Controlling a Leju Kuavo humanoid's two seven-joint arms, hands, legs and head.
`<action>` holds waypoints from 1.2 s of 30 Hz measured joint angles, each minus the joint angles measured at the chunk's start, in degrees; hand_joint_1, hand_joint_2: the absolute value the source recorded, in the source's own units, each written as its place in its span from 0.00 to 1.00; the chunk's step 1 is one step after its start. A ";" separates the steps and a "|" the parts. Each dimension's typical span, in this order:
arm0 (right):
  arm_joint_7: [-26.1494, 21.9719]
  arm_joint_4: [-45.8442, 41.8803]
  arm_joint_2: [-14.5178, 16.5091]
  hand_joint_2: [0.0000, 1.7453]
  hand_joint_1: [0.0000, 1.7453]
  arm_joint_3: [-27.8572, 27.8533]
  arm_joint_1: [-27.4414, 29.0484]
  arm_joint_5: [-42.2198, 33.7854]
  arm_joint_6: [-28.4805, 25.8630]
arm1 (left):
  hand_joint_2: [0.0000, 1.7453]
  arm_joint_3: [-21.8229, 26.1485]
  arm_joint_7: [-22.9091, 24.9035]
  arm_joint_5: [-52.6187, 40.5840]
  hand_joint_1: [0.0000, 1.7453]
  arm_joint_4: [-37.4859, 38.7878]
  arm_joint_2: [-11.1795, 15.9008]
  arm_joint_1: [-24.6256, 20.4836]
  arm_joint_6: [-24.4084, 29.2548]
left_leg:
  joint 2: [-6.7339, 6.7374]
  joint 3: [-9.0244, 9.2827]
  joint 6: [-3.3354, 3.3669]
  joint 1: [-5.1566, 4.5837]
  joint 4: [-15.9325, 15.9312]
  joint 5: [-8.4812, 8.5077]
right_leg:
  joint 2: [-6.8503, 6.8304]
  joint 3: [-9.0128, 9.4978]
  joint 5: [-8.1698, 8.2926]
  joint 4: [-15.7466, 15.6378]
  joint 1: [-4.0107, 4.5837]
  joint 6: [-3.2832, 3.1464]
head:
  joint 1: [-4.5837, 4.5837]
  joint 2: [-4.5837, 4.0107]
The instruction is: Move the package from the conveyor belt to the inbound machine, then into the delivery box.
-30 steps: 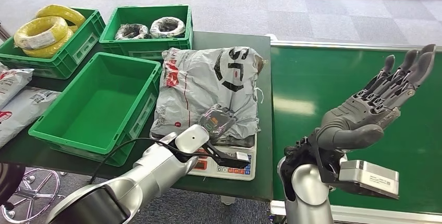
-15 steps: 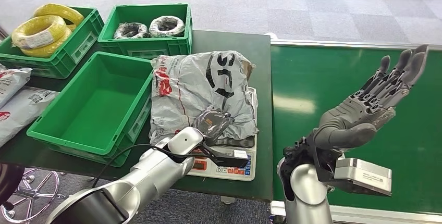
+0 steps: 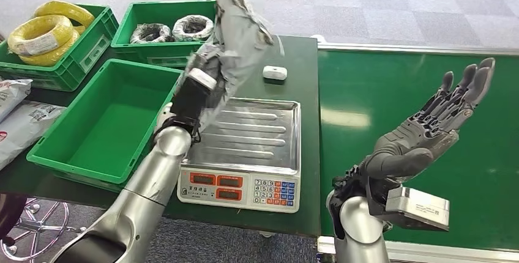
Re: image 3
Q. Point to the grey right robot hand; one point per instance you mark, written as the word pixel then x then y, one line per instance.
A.
pixel 409 143

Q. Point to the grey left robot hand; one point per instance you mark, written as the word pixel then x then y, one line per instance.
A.
pixel 204 60

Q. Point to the white printed plastic mailer package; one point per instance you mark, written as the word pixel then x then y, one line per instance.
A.
pixel 239 30

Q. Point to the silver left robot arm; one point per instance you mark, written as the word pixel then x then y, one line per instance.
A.
pixel 150 180

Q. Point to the green conveyor belt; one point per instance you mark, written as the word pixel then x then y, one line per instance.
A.
pixel 365 103

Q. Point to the green crate with black coils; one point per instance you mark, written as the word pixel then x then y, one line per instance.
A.
pixel 162 54

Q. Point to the small white plastic device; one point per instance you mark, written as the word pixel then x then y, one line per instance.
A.
pixel 275 73

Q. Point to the white scale with steel tray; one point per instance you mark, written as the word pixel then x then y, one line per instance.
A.
pixel 251 139

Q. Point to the green crate with yellow coils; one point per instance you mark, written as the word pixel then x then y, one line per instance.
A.
pixel 82 64

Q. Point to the empty green plastic crate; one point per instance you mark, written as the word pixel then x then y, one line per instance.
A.
pixel 101 131

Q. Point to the small white mailer bag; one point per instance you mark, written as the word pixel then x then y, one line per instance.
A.
pixel 12 93

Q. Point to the large white mailer bag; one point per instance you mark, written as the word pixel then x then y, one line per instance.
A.
pixel 20 129

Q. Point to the chrome office chair base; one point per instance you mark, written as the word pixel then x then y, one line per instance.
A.
pixel 36 228

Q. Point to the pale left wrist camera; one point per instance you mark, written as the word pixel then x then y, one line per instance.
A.
pixel 190 99

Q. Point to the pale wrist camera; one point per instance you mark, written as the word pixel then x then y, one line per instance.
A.
pixel 190 99
pixel 417 208

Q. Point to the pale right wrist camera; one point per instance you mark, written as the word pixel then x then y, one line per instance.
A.
pixel 417 208

